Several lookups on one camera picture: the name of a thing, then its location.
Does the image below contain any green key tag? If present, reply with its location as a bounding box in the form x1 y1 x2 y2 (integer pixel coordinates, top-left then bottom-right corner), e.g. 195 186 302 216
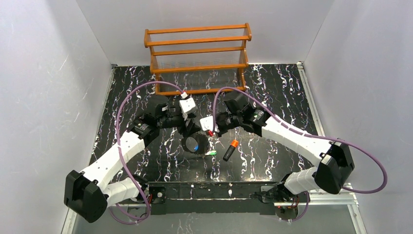
205 150 217 156

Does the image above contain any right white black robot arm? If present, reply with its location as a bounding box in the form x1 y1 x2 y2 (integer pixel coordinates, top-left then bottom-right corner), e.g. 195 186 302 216
213 91 355 196

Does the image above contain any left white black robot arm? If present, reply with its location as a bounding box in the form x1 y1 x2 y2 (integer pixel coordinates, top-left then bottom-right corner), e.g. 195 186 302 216
64 95 201 223

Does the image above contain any orange capped black marker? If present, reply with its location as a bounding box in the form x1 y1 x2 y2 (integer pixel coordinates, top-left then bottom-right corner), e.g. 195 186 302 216
223 140 239 161

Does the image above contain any orange wooden shelf rack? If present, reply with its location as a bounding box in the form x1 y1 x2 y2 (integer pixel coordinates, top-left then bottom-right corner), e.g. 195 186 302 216
144 23 252 91

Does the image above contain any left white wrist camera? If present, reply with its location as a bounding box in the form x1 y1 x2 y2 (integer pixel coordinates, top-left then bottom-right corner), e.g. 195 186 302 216
179 92 197 120

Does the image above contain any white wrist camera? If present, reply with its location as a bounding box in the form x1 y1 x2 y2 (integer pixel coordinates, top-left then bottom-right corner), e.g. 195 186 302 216
179 92 197 120
199 116 217 136

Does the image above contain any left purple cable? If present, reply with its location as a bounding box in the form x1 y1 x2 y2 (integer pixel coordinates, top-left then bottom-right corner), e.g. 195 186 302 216
108 80 188 225

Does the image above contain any purple cable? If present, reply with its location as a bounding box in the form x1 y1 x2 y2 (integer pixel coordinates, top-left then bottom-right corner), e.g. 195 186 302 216
212 87 388 222
108 80 188 225

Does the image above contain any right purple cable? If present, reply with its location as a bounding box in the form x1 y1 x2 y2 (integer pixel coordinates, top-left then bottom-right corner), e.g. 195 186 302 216
212 87 388 222

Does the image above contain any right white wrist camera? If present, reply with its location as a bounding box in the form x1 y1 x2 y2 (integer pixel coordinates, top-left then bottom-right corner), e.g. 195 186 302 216
199 116 217 136

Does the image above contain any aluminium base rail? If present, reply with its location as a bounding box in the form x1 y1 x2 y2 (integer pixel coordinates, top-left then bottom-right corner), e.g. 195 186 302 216
61 191 366 234

